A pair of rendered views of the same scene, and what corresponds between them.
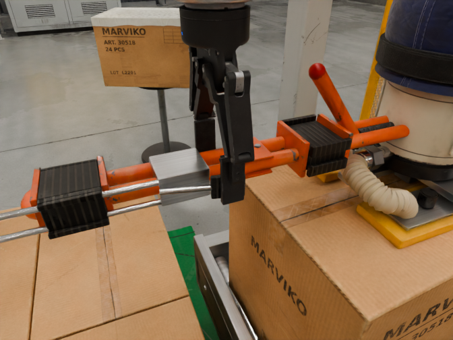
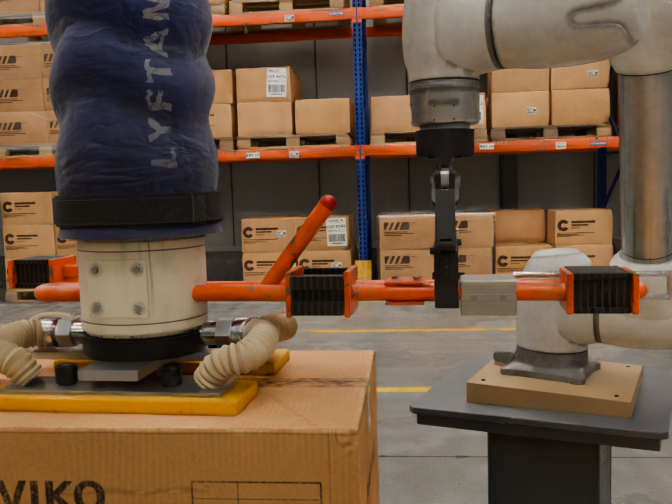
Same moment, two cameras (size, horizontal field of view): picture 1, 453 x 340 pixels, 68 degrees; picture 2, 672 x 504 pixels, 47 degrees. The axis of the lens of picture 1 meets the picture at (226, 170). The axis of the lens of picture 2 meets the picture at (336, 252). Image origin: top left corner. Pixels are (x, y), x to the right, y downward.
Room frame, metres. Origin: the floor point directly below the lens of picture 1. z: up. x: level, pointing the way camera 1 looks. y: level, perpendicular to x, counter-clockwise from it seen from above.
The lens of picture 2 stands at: (1.32, 0.40, 1.22)
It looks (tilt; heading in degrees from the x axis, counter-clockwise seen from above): 5 degrees down; 211
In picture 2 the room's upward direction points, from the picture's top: 2 degrees counter-clockwise
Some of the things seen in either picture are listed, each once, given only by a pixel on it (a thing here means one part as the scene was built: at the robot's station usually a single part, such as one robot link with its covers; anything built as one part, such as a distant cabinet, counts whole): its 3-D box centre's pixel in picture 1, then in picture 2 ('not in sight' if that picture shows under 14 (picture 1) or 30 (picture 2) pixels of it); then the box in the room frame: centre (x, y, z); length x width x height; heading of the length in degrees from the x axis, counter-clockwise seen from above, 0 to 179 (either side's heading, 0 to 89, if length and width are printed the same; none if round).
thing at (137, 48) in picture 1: (156, 46); not in sight; (2.23, 0.45, 0.82); 0.60 x 0.40 x 0.40; 86
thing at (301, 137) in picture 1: (311, 144); (322, 290); (0.46, -0.13, 1.08); 0.10 x 0.08 x 0.06; 22
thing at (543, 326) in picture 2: not in sight; (558, 297); (-0.37, -0.04, 0.95); 0.18 x 0.16 x 0.22; 91
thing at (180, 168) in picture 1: (179, 175); (487, 294); (0.38, 0.07, 1.07); 0.07 x 0.07 x 0.04; 22
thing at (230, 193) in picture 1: (232, 179); not in sight; (0.34, -0.01, 1.09); 0.03 x 0.01 x 0.07; 112
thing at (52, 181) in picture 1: (74, 191); (597, 289); (0.34, 0.19, 1.08); 0.08 x 0.07 x 0.05; 112
